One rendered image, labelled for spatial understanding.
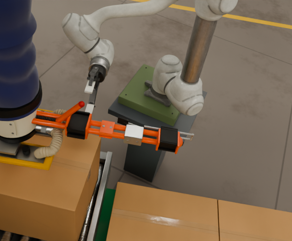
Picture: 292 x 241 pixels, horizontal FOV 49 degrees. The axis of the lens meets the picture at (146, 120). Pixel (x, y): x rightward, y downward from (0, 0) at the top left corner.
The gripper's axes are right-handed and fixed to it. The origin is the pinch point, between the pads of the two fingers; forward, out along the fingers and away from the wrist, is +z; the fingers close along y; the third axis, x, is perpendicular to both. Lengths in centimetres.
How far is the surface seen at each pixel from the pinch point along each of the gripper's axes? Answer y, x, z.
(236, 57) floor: 121, -133, -235
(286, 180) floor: 121, -159, -66
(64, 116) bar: -4.3, 6.2, 13.1
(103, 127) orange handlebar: -1.3, -8.4, 12.9
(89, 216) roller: 67, -6, 17
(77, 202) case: 26.8, -2.7, 31.0
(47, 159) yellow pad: 11.2, 10.8, 23.1
